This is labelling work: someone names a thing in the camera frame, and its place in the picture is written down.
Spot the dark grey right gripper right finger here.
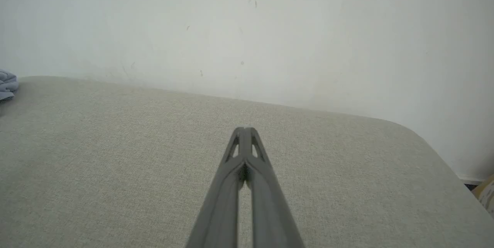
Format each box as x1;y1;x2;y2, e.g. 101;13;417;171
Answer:
245;127;306;248

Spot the yellowish tan object on floor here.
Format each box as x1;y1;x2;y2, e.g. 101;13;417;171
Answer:
472;175;494;217

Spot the light blue polo shirt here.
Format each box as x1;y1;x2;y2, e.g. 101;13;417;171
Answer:
0;69;19;104

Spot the beige fabric sofa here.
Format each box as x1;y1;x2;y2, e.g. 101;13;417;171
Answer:
0;76;494;248

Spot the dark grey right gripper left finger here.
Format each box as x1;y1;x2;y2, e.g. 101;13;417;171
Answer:
185;127;245;248

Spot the white skirting board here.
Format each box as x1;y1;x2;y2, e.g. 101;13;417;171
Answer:
457;175;485;185

